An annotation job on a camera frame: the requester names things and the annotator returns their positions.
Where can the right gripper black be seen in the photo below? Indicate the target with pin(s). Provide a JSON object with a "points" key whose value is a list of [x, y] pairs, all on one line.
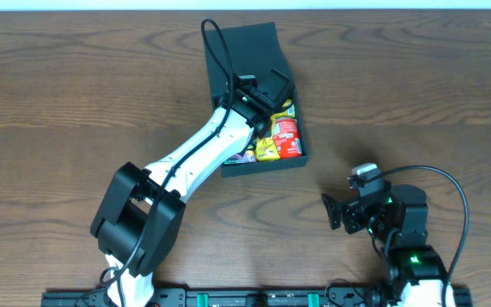
{"points": [[351, 217]]}

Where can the black gift box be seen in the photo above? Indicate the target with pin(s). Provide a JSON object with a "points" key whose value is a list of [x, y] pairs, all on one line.
{"points": [[254, 50]]}

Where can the Pretz snack box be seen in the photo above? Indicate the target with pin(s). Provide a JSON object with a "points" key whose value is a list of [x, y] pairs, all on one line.
{"points": [[245, 157]]}

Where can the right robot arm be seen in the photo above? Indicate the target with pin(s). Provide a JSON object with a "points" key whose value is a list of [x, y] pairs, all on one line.
{"points": [[396, 216]]}

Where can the yellow snack can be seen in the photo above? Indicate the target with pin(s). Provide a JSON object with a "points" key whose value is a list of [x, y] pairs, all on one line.
{"points": [[288, 110]]}

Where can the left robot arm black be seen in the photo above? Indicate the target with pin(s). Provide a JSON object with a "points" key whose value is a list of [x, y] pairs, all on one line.
{"points": [[141, 212]]}

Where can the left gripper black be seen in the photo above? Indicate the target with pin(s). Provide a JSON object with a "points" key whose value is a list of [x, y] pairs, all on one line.
{"points": [[262, 126]]}

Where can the yellow orange snack packet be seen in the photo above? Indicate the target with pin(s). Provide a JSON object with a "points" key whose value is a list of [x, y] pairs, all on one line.
{"points": [[266, 150]]}

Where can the red Pringles can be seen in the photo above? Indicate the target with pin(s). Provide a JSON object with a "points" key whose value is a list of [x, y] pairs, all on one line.
{"points": [[286, 138]]}

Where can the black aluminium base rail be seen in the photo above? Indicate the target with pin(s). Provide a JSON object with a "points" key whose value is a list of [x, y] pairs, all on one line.
{"points": [[339, 295]]}

